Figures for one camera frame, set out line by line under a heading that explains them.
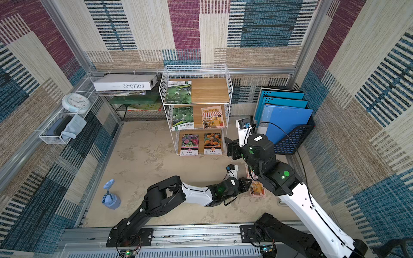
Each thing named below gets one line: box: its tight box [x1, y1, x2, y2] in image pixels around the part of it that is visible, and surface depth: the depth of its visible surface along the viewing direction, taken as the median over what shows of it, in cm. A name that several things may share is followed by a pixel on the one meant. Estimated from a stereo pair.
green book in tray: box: [109, 94, 164, 108], surface depth 103 cm
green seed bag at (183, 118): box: [171, 105, 195, 131], surface depth 89 cm
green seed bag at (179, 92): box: [165, 80, 192, 104], surface depth 76 cm
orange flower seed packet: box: [203, 132, 223, 155], surface depth 107 cm
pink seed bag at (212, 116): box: [201, 105, 225, 129], surface depth 89 cm
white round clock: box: [61, 92, 91, 115], surface depth 76 cm
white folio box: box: [93, 73, 159, 91], surface depth 81 cm
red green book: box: [127, 103, 162, 112], surface depth 103 cm
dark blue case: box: [46, 115, 73, 136], surface depth 67 cm
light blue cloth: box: [61, 113, 88, 141], surface depth 70 cm
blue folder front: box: [257, 104, 313, 146], surface depth 86 cm
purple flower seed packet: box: [180, 133, 199, 157], surface depth 107 cm
